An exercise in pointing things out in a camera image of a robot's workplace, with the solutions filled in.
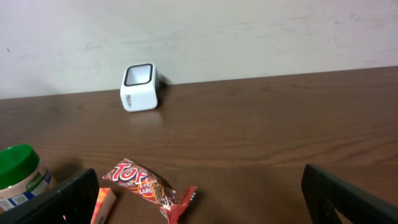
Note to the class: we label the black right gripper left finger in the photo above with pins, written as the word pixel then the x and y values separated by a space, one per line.
pixel 71 201

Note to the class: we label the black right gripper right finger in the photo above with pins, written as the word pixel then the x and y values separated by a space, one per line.
pixel 326 194

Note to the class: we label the red Top chocolate bar wrapper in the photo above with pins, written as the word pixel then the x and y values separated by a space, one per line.
pixel 145 184

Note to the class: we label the white barcode scanner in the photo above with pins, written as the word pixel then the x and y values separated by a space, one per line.
pixel 139 88

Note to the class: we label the small orange box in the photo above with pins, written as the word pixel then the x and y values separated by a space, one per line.
pixel 104 204

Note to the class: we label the green lid jar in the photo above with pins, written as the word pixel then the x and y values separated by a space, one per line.
pixel 23 176

